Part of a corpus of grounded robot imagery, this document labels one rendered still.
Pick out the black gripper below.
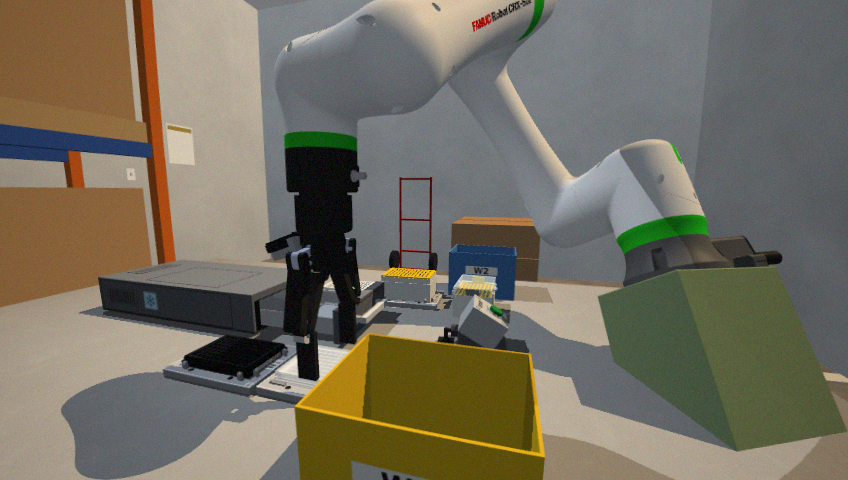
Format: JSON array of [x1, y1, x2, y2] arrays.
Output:
[[283, 195, 361, 381]]

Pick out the blue bin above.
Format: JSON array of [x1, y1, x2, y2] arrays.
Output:
[[448, 245, 516, 301]]

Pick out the yellow waste bin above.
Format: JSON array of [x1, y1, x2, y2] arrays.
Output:
[[294, 333, 545, 480]]

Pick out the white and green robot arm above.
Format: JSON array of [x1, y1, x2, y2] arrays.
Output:
[[274, 0, 782, 287]]

